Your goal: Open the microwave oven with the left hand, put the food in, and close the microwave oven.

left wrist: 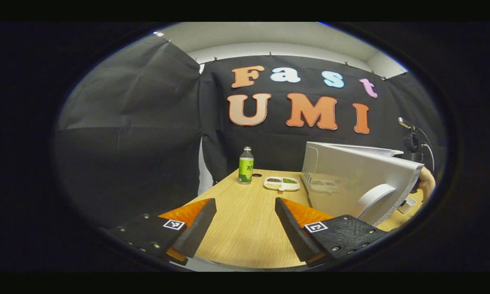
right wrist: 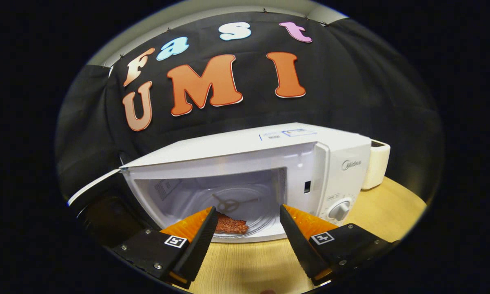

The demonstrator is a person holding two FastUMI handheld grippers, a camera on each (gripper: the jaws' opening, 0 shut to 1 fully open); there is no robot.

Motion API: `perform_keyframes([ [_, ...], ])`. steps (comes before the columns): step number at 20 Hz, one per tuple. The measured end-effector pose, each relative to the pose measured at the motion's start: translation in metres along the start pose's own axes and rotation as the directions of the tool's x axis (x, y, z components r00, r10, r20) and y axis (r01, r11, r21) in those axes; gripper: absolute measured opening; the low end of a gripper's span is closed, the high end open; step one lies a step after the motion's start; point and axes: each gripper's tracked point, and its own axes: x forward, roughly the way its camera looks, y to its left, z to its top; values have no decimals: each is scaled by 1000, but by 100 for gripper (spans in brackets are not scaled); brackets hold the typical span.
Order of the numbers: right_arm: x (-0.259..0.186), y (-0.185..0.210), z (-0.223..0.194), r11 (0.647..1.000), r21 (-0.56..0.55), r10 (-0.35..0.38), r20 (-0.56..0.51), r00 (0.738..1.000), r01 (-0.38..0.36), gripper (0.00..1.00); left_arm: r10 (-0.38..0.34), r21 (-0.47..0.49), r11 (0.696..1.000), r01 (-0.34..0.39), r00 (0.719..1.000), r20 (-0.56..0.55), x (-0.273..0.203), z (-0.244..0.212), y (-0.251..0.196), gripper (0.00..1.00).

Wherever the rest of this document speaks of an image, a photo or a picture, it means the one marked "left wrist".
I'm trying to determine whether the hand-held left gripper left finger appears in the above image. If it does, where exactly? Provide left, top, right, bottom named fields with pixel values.
left=106, top=198, right=217, bottom=266

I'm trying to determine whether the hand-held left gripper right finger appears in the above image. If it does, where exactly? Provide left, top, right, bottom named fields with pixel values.
left=275, top=197, right=388, bottom=268

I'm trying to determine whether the white microwave oven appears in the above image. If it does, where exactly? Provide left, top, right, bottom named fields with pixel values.
left=301, top=141, right=425, bottom=227

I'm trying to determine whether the white divided snack plate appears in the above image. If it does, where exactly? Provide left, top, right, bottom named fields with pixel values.
left=264, top=176, right=301, bottom=192

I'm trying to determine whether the green label drink bottle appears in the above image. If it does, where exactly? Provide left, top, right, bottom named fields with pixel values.
left=238, top=147, right=255, bottom=185

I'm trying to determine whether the black stand with cable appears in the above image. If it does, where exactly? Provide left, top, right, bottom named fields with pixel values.
left=397, top=117, right=435, bottom=172

